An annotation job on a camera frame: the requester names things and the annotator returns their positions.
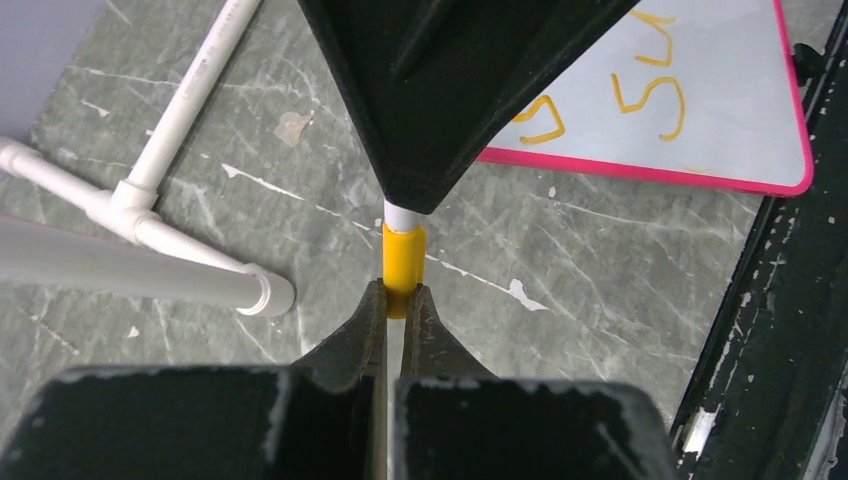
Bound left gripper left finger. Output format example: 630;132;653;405
1;280;387;479

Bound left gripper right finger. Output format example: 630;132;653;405
394;286;677;479

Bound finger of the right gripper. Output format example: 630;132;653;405
300;0;633;214

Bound white marker pen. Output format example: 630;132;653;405
384;200;420;234

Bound yellow marker cap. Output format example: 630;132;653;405
382;225;427;319

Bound pink framed whiteboard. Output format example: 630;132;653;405
481;1;814;197

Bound white pvc pipe frame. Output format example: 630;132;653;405
1;1;295;317

